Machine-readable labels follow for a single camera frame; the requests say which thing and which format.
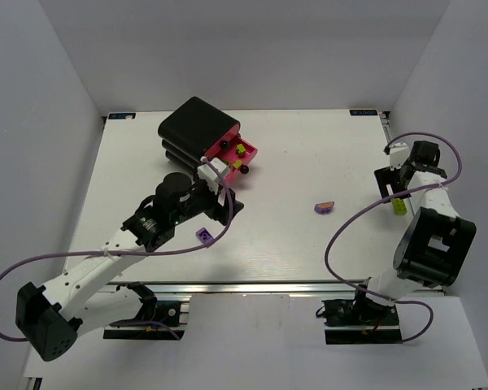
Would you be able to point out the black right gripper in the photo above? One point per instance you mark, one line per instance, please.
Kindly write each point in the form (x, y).
(389, 179)

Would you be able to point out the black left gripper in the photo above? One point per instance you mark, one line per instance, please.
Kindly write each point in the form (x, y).
(226, 201)

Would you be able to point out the lime long lego brick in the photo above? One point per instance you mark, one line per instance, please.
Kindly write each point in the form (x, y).
(399, 206)

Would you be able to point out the purple curved lego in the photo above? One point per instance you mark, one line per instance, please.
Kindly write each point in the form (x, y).
(204, 236)

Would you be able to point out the pink drawer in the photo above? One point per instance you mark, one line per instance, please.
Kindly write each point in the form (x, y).
(215, 148)
(231, 155)

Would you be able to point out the small lime lego brick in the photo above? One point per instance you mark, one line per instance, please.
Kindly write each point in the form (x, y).
(241, 150)

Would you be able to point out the pink top drawer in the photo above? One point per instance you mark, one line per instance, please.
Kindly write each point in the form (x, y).
(215, 148)

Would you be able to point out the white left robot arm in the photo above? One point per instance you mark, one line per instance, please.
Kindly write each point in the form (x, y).
(53, 316)

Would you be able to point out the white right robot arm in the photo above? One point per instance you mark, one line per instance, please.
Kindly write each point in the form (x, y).
(436, 242)

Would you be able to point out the black lower drawer knob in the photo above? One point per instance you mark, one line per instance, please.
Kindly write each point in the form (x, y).
(244, 169)

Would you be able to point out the black drawer cabinet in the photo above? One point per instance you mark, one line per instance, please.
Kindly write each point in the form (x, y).
(191, 129)

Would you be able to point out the blue label right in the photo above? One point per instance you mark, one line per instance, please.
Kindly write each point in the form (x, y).
(363, 112)

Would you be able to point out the blue label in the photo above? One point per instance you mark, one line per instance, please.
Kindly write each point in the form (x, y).
(121, 116)
(363, 112)

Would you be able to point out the purple butterfly lego brick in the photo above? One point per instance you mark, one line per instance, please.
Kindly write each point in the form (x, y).
(324, 207)

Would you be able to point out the blue label left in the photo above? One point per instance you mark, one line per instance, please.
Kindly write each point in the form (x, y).
(121, 116)

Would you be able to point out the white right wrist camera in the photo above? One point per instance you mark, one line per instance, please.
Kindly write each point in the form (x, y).
(397, 154)

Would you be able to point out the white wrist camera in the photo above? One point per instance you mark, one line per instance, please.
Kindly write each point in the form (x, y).
(397, 154)
(210, 179)

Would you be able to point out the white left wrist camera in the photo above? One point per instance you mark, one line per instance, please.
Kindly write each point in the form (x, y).
(210, 179)

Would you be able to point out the aluminium table edge rail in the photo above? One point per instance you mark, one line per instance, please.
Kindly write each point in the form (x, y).
(274, 287)

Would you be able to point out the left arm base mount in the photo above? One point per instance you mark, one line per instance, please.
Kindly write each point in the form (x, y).
(165, 321)

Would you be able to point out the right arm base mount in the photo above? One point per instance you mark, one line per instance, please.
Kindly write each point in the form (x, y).
(348, 322)

